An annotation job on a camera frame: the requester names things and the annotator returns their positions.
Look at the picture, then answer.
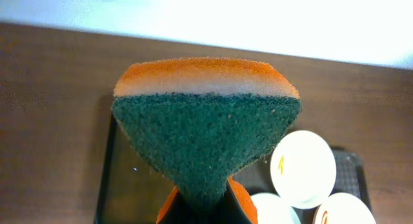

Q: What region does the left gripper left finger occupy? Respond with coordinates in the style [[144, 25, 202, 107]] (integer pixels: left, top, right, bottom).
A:
[[156, 187, 194, 224]]

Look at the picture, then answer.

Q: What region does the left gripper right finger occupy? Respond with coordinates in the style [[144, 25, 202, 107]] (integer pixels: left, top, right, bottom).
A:
[[222, 177, 258, 224]]

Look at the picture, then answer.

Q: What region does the white plate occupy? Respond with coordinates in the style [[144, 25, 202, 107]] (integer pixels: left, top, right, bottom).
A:
[[270, 130, 337, 209], [251, 192, 301, 224], [312, 192, 376, 224]]

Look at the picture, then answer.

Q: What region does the orange green scrub sponge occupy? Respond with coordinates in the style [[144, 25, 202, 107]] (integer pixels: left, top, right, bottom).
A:
[[112, 57, 301, 206]]

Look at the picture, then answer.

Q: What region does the small dark water tray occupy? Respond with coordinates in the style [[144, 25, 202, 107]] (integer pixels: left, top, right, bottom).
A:
[[94, 114, 259, 224]]

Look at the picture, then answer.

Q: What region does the large brown serving tray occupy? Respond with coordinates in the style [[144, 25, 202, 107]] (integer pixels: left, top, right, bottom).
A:
[[234, 148, 371, 223]]

